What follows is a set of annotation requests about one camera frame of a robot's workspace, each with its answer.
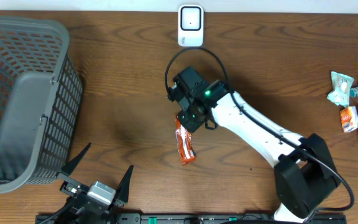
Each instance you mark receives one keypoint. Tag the red Top candy bar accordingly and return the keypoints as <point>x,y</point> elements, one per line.
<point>184,143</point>

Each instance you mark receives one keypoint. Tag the orange small carton box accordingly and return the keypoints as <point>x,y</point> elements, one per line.
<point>349,119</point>

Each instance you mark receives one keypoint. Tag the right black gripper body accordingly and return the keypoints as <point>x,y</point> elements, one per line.
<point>190,117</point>

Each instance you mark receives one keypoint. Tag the white barcode scanner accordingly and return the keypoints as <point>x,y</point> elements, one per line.
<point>190,25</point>

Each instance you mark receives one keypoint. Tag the grey plastic shopping basket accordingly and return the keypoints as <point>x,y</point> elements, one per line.
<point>40,97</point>

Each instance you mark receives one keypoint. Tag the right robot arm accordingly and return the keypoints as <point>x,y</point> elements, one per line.
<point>304,170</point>

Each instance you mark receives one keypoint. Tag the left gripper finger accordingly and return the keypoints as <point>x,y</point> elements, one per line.
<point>122,192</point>
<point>70,166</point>

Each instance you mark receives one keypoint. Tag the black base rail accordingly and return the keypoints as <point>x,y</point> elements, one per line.
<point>136,218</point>

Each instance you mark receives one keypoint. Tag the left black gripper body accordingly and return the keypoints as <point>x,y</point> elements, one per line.
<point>75,195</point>

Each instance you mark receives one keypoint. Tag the light blue snack pouch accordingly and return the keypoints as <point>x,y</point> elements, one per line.
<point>341,89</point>

